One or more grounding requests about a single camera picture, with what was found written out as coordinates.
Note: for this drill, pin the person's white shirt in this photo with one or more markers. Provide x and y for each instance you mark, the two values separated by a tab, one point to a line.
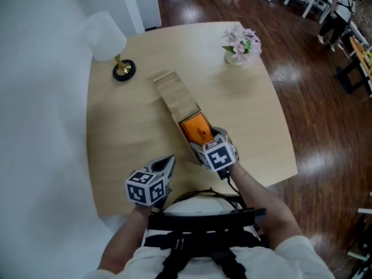
293	260

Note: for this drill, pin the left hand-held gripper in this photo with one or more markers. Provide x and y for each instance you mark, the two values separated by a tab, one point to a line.
144	189

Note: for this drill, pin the black chest harness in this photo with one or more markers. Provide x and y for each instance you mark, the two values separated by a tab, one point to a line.
200	224

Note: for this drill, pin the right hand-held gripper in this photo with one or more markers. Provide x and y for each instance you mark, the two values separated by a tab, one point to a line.
218	157

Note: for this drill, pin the black frame wooden table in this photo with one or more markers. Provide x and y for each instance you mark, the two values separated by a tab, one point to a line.
359	68

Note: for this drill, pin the long wooden container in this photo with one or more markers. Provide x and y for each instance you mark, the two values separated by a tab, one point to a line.
177	93

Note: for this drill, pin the white shade table lamp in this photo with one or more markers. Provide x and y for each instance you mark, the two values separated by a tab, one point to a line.
106	39

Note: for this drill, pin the pink flowers in white pot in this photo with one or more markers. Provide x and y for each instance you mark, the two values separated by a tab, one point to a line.
241	44

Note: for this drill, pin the person's right forearm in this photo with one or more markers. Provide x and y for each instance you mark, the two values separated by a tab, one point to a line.
258	202

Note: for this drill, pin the white cabinet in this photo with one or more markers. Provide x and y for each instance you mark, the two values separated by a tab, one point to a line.
145	3

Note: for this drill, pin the person's left forearm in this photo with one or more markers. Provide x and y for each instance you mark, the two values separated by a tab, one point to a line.
125	237

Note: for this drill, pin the orange tissue pack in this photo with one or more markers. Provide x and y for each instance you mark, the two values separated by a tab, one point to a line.
196	128

